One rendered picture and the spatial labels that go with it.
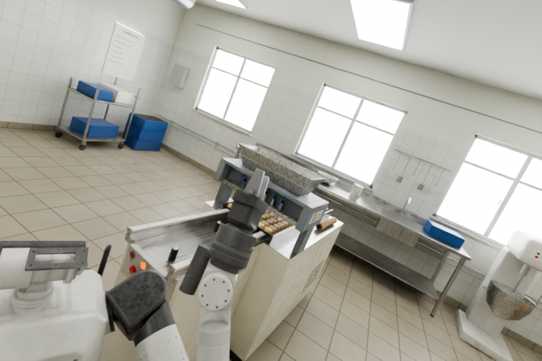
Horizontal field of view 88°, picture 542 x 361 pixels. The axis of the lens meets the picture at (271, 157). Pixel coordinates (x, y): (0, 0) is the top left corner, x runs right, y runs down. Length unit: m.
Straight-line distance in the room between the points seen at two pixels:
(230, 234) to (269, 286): 1.28
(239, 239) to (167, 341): 0.28
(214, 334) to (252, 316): 1.36
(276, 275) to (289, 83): 3.77
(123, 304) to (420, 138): 4.35
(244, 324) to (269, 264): 0.44
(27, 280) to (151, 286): 0.24
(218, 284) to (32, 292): 0.33
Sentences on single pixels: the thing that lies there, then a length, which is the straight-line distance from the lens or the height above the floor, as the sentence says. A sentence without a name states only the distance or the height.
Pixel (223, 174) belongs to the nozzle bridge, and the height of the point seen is 1.08.
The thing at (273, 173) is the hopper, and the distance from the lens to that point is 1.77.
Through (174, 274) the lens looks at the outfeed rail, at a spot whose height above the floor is 0.87.
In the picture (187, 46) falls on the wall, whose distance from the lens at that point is 6.33.
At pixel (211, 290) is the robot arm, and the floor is 1.25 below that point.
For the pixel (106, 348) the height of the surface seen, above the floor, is 0.29.
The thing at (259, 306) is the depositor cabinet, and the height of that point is 0.47.
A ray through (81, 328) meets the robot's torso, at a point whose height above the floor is 1.10.
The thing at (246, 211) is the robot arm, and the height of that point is 1.39.
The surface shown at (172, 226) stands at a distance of 1.54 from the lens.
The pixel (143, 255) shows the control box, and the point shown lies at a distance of 1.36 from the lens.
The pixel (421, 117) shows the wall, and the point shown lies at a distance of 4.69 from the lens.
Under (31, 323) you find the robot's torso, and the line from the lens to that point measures 0.70.
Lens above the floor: 1.60
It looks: 9 degrees down
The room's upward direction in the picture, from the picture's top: 22 degrees clockwise
